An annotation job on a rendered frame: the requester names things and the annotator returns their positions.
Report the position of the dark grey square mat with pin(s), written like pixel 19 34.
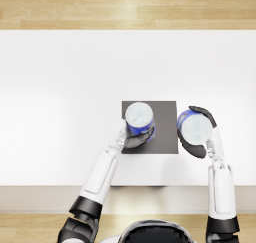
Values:
pixel 165 127

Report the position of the dark round robot body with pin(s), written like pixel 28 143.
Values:
pixel 156 232

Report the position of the blue can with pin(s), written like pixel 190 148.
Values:
pixel 139 116
pixel 196 129

